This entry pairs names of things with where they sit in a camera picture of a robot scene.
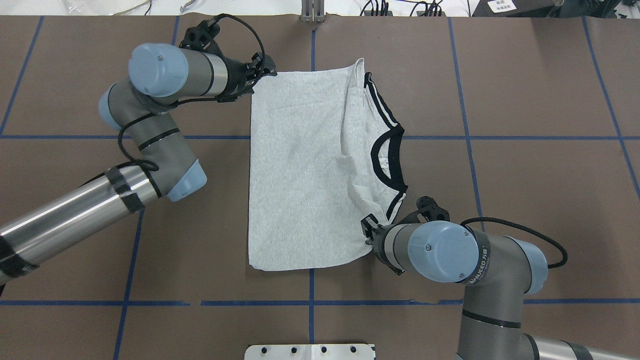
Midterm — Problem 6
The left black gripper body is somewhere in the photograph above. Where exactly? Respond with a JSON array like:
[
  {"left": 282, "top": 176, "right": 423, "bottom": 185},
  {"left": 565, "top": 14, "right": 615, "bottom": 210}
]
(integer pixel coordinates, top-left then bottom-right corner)
[{"left": 220, "top": 57, "right": 266, "bottom": 103}]

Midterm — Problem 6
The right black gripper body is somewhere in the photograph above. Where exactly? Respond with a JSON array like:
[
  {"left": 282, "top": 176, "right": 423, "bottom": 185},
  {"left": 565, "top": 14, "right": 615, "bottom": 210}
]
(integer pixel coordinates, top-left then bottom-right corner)
[{"left": 370, "top": 224, "right": 405, "bottom": 276}]

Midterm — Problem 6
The grey cartoon print t-shirt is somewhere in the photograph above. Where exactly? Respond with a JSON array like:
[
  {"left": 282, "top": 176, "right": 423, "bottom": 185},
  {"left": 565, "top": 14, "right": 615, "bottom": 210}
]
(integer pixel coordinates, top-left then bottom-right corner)
[{"left": 247, "top": 58, "right": 408, "bottom": 272}]

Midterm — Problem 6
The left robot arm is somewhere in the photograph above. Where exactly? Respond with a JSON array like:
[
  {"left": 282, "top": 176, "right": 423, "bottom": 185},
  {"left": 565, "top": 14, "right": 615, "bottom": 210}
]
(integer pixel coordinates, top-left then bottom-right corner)
[{"left": 1, "top": 43, "right": 277, "bottom": 285}]

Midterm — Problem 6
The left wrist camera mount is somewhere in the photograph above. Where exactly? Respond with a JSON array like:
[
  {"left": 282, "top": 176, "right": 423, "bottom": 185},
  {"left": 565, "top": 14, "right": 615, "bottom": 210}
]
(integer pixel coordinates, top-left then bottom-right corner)
[{"left": 178, "top": 20, "right": 223, "bottom": 57}]

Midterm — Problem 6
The aluminium frame post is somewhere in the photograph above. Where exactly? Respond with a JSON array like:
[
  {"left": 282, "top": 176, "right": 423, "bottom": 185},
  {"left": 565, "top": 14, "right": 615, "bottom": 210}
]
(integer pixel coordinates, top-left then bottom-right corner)
[{"left": 300, "top": 0, "right": 326, "bottom": 24}]

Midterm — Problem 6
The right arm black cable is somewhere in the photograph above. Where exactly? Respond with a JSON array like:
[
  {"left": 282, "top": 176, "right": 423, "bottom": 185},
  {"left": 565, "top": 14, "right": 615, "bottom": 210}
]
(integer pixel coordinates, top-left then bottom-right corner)
[{"left": 460, "top": 217, "right": 569, "bottom": 270}]

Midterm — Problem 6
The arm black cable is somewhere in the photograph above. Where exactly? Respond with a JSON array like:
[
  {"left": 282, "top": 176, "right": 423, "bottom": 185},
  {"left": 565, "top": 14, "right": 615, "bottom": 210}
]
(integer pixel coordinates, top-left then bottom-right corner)
[
  {"left": 117, "top": 14, "right": 266, "bottom": 173},
  {"left": 460, "top": 217, "right": 569, "bottom": 270}
]

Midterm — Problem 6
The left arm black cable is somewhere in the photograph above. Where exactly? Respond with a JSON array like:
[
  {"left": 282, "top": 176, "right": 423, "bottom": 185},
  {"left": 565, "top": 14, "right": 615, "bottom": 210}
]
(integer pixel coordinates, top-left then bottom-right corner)
[{"left": 117, "top": 14, "right": 266, "bottom": 173}]

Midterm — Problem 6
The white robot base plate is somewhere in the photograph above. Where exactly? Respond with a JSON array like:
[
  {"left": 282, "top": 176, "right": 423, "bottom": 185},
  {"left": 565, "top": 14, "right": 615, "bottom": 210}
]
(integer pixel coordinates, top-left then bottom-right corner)
[{"left": 244, "top": 343, "right": 377, "bottom": 360}]

